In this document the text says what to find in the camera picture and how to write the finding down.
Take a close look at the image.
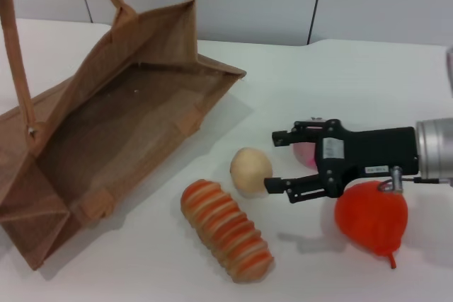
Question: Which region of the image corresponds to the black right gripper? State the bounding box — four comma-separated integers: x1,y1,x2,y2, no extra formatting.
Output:
263,118,421,205

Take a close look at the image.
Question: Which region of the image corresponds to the beige egg yolk pastry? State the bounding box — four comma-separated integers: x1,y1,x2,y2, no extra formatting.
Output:
229,146,274,199

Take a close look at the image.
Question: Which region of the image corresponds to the orange striped bread loaf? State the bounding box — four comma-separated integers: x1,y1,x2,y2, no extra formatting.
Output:
180,178,276,284

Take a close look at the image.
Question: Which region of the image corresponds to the brown jute tote bag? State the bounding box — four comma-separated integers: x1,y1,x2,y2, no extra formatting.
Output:
0,0,247,272

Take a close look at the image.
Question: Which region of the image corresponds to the pink peach toy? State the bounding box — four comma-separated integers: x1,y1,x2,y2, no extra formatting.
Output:
292,115,323,169

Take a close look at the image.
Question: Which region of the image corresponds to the orange pear toy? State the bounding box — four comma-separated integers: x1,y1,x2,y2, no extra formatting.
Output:
334,180,409,270

